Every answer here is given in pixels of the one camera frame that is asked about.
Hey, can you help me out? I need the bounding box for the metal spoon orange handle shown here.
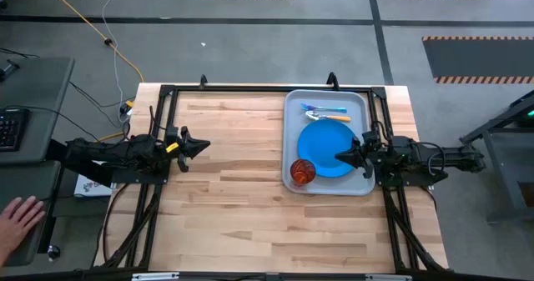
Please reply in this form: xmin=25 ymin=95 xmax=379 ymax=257
xmin=305 ymin=110 xmax=352 ymax=123

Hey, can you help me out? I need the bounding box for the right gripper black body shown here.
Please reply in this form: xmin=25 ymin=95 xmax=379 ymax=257
xmin=361 ymin=143 xmax=394 ymax=175

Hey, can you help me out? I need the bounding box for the black metal table frame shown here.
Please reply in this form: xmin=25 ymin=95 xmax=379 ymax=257
xmin=93 ymin=83 xmax=450 ymax=274

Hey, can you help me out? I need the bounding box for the white printed box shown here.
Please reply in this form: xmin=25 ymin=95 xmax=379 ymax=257
xmin=73 ymin=173 xmax=114 ymax=199

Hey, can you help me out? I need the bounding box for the black tool handle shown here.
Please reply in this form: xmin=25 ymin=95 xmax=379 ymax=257
xmin=0 ymin=59 xmax=21 ymax=83

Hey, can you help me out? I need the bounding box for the orange translucent cup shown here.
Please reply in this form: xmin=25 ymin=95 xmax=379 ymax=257
xmin=290 ymin=158 xmax=317 ymax=188

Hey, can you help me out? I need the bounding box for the silver aluminium extrusion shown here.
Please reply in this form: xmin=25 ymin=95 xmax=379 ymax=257
xmin=131 ymin=272 xmax=181 ymax=281
xmin=365 ymin=273 xmax=413 ymax=281

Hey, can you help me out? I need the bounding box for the grey desk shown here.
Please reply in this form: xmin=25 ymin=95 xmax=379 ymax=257
xmin=0 ymin=57 xmax=77 ymax=268

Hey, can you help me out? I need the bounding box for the blue round plate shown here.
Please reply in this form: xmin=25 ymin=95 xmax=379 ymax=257
xmin=296 ymin=118 xmax=359 ymax=179

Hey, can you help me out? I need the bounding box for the grey thin cable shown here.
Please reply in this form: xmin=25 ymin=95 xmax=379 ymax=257
xmin=82 ymin=0 xmax=127 ymax=112

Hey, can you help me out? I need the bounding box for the grey metal cart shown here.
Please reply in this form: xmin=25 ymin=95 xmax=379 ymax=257
xmin=458 ymin=88 xmax=534 ymax=224

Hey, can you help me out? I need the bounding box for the black keyboard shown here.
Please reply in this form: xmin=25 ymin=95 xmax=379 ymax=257
xmin=0 ymin=107 xmax=32 ymax=153

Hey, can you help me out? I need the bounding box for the iridescent blue fork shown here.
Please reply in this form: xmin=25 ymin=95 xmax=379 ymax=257
xmin=300 ymin=102 xmax=348 ymax=114

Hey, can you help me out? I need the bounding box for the grey plastic tray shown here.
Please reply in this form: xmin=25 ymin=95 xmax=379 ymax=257
xmin=282 ymin=89 xmax=376 ymax=197

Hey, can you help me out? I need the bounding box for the white and yellow plug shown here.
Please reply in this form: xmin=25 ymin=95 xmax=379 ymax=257
xmin=118 ymin=99 xmax=136 ymax=119

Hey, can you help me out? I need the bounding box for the black hazard-striped floor mat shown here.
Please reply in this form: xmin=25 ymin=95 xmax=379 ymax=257
xmin=421 ymin=35 xmax=534 ymax=85

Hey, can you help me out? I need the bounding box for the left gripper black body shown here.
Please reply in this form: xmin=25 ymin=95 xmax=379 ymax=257
xmin=154 ymin=137 xmax=185 ymax=168

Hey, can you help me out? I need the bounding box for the yellow extension cable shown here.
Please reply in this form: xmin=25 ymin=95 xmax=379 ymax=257
xmin=39 ymin=0 xmax=146 ymax=144

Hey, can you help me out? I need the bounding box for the person's hand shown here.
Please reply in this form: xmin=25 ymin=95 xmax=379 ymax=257
xmin=0 ymin=195 xmax=47 ymax=268

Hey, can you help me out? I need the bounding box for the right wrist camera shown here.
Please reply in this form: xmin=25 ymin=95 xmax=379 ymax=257
xmin=361 ymin=130 xmax=380 ymax=147

